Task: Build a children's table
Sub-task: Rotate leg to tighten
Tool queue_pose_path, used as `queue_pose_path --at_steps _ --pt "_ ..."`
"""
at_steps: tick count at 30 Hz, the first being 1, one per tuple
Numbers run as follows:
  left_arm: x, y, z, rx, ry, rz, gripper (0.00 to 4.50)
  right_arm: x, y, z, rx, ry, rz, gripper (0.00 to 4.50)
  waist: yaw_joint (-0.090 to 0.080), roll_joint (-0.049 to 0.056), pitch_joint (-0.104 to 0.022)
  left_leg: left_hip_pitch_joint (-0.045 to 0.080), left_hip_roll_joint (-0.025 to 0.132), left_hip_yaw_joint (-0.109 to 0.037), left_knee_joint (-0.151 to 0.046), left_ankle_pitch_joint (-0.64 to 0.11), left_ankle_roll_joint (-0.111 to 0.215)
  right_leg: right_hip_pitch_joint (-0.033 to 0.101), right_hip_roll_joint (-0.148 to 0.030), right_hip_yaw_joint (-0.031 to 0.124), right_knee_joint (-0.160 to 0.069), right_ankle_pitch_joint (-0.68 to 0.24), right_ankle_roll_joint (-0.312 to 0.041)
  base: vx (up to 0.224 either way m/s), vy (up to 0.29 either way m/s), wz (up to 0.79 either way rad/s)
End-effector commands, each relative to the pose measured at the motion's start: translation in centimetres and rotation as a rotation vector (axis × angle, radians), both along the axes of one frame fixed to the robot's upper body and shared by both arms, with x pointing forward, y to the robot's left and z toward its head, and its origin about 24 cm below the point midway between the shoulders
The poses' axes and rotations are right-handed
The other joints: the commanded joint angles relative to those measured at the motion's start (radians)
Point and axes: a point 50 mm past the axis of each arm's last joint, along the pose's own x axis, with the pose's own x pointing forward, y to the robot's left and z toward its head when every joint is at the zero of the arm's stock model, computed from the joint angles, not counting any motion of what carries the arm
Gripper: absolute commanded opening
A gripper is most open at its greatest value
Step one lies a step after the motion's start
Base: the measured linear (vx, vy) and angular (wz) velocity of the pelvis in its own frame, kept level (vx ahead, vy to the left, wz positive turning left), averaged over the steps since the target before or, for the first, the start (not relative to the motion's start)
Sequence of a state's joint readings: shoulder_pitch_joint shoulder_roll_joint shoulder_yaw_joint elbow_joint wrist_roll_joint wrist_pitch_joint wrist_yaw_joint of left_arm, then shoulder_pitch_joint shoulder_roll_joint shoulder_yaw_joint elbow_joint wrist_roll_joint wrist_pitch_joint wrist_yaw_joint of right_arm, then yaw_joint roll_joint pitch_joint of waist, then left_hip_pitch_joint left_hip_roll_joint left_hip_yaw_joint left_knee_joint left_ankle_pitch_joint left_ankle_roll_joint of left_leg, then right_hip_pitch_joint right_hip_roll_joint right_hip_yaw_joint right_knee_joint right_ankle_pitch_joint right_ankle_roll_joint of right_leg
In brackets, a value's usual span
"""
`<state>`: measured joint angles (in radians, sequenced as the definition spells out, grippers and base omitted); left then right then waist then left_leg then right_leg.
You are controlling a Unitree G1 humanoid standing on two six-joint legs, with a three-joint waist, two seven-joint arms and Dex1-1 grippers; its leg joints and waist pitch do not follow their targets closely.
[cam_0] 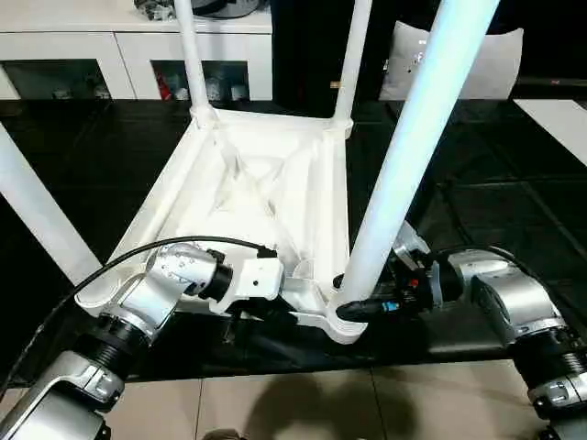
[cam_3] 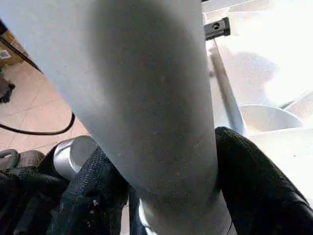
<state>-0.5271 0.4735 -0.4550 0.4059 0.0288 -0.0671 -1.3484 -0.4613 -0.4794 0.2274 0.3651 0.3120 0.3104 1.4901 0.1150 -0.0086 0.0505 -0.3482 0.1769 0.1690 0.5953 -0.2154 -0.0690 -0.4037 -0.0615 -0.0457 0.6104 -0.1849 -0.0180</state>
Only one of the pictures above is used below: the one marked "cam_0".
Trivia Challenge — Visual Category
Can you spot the grey rounded bag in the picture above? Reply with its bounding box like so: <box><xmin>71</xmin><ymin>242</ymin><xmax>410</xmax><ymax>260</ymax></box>
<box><xmin>190</xmin><ymin>0</ymin><xmax>263</xmax><ymax>19</ymax></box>

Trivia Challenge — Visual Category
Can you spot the white plastic table top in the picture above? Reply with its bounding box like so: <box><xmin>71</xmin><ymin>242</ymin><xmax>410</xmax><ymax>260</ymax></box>
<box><xmin>75</xmin><ymin>107</ymin><xmax>371</xmax><ymax>345</ymax></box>

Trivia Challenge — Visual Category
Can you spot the black work mat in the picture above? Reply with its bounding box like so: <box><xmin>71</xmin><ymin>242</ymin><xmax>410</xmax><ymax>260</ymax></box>
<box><xmin>0</xmin><ymin>95</ymin><xmax>587</xmax><ymax>381</ymax></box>

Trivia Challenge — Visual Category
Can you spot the white door frame post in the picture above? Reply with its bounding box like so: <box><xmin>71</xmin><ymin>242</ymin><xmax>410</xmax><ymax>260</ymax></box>
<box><xmin>0</xmin><ymin>63</ymin><xmax>22</xmax><ymax>101</ymax></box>

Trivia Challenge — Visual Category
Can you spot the white flat board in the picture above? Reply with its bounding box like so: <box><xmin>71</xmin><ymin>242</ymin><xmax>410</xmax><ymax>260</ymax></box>
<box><xmin>513</xmin><ymin>98</ymin><xmax>587</xmax><ymax>166</ymax></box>

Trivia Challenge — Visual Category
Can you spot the grey cushion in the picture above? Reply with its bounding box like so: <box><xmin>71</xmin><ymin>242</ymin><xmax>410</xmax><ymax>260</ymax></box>
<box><xmin>379</xmin><ymin>20</ymin><xmax>525</xmax><ymax>101</ymax></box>

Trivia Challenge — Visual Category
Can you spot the dark clutter pile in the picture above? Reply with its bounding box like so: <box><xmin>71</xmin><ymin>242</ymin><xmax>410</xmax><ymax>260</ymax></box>
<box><xmin>134</xmin><ymin>0</ymin><xmax>179</xmax><ymax>21</ymax></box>

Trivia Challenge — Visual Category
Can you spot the white sideboard with glass doors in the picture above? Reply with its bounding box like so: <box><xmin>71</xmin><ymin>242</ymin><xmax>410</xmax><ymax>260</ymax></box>
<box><xmin>0</xmin><ymin>0</ymin><xmax>276</xmax><ymax>102</ymax></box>

